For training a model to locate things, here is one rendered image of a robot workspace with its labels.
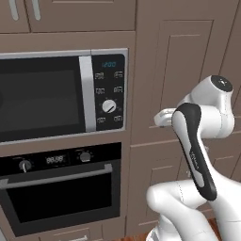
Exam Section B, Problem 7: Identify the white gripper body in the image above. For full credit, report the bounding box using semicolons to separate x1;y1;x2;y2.
153;107;177;129

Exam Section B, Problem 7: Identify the brown low cabinet door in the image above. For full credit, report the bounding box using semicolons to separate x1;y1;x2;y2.
125;131;241;237

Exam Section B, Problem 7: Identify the brown tall cabinet door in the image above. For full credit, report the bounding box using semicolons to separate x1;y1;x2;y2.
130;0;241;147

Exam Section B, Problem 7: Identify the black and silver microwave oven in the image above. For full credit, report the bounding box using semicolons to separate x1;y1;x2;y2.
0;47;129;146

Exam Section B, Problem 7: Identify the grey oven knob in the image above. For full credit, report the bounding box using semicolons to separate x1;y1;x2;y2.
18;159;33;173
78;150;93;164

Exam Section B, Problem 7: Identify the black built-in oven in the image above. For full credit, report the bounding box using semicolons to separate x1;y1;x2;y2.
0;141;123;238

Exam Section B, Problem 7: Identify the black microwave door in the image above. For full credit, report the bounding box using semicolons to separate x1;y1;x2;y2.
0;55;97;143

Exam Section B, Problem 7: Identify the brown wide cupboard door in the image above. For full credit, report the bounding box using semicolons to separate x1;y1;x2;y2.
24;0;137;34

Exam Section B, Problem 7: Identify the black glass oven door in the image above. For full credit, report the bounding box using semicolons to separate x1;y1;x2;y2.
0;159;122;238

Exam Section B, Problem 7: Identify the brown narrow cupboard door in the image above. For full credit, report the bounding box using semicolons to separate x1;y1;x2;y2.
0;0;31;34

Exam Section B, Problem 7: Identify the white microwave knob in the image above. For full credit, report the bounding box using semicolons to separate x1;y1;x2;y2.
101;99;118;115

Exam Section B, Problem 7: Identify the brown drawer front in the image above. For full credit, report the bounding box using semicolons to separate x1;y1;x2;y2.
37;226;104;241

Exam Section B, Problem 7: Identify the silver microwave door handle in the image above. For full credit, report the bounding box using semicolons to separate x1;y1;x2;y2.
77;55;97;134

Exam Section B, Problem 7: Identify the silver oven door handle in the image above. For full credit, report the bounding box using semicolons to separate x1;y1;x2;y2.
0;163;114;190

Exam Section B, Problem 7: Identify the silver drawer handle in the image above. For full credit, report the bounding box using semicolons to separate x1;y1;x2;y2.
69;234;88;241

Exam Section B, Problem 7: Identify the silver cupboard handle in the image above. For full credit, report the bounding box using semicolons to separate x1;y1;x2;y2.
8;0;20;22
30;0;42;22

